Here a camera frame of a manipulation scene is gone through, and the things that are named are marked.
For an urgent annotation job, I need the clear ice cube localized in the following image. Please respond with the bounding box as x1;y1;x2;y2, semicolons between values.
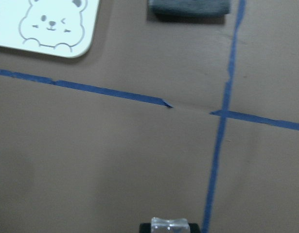
150;217;191;233

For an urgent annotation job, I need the grey folded cloth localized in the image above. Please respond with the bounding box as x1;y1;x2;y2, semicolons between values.
148;0;231;18

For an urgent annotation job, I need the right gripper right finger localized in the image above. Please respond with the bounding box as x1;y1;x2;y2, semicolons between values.
189;223;201;233

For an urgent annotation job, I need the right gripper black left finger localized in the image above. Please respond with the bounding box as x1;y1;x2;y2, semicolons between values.
139;223;151;233

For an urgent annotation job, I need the cream bear tray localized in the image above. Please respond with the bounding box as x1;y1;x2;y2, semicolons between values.
0;0;100;58

